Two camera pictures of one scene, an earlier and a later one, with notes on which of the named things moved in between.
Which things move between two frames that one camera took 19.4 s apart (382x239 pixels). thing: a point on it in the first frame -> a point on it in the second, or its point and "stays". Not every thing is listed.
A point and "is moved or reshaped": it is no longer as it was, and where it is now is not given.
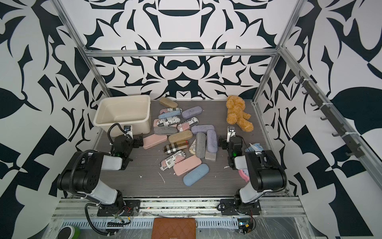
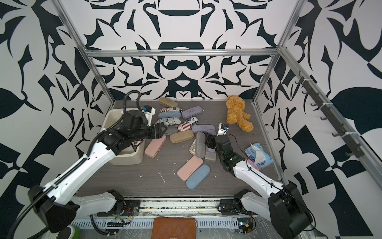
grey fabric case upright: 200,145 stays
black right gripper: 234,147 -> 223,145
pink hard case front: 191,163 is moved or reshaped
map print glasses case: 192,148 stays
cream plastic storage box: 129,110 is moved or reshaped
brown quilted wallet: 174,228 stays
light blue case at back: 169,114 stays
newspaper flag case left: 168,121 stays
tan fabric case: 181,136 stays
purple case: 191,112 stays
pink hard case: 153,139 is moved or reshaped
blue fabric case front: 196,174 is moved or reshaped
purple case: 212,141 stays
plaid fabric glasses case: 174,146 is moved or reshaped
